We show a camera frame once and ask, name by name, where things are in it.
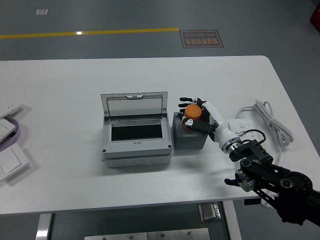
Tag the white table leg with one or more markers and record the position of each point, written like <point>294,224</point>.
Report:
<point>232,222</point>
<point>43,227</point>

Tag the grey box with clear lid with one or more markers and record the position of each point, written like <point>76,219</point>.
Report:
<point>137,152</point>

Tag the yellow floor tape line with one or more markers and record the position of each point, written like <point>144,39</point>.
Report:
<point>100,32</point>

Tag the grey metal bracket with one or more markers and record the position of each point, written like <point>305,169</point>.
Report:
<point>209,212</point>

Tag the purple tape band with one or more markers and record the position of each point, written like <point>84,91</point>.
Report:
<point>17,130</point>

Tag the brown floor sign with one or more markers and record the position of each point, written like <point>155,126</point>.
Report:
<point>202,38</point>

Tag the orange cylinder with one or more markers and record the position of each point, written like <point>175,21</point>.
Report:
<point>193,112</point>

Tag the small silver floor plate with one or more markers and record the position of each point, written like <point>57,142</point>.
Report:
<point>42,12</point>

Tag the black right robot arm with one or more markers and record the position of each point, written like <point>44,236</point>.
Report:
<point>295,183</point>

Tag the grey cube with round hole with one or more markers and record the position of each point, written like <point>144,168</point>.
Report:
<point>190,141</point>

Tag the small white switch panel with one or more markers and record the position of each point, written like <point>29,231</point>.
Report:
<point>10,108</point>

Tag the grey metal base plate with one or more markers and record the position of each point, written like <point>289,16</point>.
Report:
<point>150,235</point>

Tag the red box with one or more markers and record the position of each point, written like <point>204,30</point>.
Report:
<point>315,18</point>

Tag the white power strip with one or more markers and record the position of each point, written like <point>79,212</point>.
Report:
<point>236,125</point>

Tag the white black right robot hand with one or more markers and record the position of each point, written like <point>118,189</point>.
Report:
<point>222,131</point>

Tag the large white switch panel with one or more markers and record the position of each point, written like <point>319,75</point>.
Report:
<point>12,160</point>

